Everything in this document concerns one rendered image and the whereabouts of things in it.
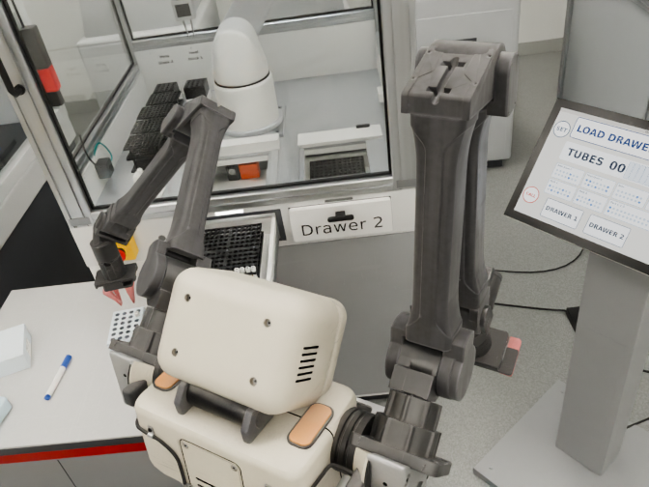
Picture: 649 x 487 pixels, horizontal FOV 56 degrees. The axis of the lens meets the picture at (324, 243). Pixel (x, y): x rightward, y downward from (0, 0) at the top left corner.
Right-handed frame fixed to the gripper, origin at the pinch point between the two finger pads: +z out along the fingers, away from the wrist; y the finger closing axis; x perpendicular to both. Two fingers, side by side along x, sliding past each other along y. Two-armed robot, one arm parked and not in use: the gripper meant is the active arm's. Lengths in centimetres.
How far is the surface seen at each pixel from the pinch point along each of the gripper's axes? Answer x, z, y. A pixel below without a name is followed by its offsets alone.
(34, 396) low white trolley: 16.4, 10.9, 24.9
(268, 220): -20.9, -2.2, -40.0
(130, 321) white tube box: -0.2, 7.2, 1.3
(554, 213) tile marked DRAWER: 18, -13, -107
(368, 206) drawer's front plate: -13, -5, -69
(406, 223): -14, 3, -79
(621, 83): -109, 20, -205
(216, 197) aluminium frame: -21.2, -13.0, -27.4
